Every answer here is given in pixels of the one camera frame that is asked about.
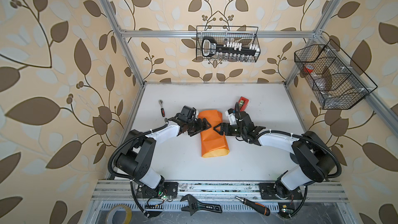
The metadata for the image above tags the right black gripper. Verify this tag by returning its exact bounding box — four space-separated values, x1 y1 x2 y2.
214 122 246 138

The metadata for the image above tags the yellow orange wrapping paper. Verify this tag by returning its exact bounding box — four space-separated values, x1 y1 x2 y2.
198 110 230 158

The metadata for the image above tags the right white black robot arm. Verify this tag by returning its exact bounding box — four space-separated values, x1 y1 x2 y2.
213 112 342 191

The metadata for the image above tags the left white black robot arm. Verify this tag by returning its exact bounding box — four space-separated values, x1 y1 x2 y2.
107 106 211 189

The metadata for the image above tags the red tape dispenser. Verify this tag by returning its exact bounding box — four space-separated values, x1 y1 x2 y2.
238 96 249 111

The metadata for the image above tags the black adjustable wrench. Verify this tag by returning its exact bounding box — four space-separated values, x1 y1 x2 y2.
180 194 223 216

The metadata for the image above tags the black socket set holder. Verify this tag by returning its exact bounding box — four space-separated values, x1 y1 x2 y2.
199 36 261 58

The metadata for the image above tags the black orange screwdriver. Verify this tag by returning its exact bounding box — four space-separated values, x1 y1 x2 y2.
235 196 271 216

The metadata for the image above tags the red cap in basket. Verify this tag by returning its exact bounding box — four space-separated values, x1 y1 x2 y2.
303 64 315 74

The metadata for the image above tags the clear packing tape roll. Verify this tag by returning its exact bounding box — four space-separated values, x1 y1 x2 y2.
105 204 132 224

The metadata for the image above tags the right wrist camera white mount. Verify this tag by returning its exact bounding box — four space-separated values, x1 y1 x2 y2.
226 102 242 125

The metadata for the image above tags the small red-handled ratchet wrench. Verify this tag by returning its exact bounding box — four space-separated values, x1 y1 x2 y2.
159 100 165 117

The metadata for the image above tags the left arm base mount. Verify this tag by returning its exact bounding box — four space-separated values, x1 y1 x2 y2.
137 181 179 201

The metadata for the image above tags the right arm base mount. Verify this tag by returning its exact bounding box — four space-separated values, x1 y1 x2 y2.
258 176 303 200

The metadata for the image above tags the black wire basket back wall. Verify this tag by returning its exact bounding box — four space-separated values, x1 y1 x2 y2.
196 25 261 63

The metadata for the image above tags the black wire basket wall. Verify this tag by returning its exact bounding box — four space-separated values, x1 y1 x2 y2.
294 39 377 110
196 25 261 63

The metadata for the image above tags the aluminium front rail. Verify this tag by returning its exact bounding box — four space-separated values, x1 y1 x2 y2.
90 179 352 203

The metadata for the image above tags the black wire basket right wall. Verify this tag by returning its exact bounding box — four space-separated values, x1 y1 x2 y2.
294 39 377 110

